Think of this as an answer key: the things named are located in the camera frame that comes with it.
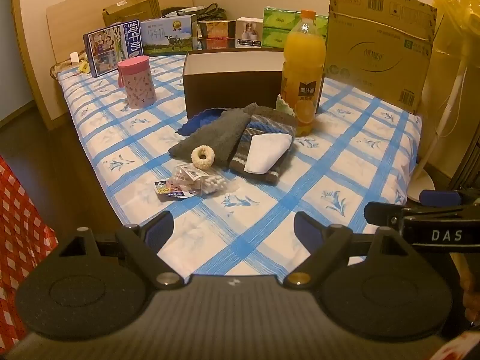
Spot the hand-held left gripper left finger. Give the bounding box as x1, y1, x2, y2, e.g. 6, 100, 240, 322
56, 211, 184, 290

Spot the pale green cloth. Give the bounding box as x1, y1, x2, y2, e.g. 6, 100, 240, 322
275, 94, 299, 119

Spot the black bag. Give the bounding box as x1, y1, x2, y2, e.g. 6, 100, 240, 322
161, 3, 228, 22

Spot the cream scrunchie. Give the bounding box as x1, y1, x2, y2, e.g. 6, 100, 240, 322
191, 145, 215, 170

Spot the small brown cardboard box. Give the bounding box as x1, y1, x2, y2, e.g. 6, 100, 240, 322
102, 0, 161, 28

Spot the pack of green tissues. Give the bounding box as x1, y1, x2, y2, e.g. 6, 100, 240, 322
262, 7, 329, 52

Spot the dark red food box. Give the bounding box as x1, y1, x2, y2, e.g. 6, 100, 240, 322
198, 38, 236, 50

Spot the cow print milk box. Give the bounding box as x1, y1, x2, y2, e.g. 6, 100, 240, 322
139, 14, 198, 58

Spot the white product box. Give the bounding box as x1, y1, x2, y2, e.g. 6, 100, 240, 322
235, 17, 264, 49

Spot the wooden headboard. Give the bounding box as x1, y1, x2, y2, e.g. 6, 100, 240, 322
46, 0, 194, 69

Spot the orange gold food box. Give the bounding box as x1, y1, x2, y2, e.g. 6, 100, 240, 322
197, 20, 236, 39

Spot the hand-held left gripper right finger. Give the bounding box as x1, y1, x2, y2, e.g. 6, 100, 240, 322
282, 212, 413, 289

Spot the person's right forearm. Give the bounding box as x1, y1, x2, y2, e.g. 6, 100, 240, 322
462, 253, 480, 325

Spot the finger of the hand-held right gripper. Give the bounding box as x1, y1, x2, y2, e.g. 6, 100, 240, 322
364, 201, 406, 230
419, 188, 480, 208

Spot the wooden side board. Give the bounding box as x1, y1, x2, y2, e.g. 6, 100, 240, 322
9, 0, 58, 131

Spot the pink canister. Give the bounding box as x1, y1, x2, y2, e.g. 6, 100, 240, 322
118, 55, 158, 110

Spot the blue milk carton box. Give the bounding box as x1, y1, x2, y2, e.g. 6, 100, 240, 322
83, 20, 145, 79

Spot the black metal frame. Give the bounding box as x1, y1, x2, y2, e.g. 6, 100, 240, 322
448, 120, 480, 196

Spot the white cloth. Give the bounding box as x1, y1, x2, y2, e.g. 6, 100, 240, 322
244, 133, 294, 175

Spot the small blue printed packet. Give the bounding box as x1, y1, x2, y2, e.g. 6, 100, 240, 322
155, 180, 194, 199

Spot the brown storage box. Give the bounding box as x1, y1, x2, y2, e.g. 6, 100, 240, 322
182, 48, 325, 121

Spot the orange juice bottle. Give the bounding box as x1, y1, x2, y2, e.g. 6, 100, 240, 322
280, 9, 327, 138

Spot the grey blue striped knit sock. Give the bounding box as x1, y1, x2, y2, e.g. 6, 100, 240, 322
229, 105, 298, 185

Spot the red checked cloth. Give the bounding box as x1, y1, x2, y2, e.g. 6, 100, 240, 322
0, 155, 59, 347

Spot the blue cloth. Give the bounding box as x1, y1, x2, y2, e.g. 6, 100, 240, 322
177, 107, 226, 136

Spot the yellow plastic bag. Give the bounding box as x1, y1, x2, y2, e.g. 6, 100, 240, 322
429, 0, 480, 77

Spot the white fan stand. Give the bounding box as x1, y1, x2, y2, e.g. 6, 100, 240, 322
407, 60, 470, 203

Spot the large cardboard box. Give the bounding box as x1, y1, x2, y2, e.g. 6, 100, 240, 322
323, 0, 438, 115

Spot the bag of cotton swabs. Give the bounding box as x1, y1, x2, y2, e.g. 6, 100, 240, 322
167, 165, 228, 198

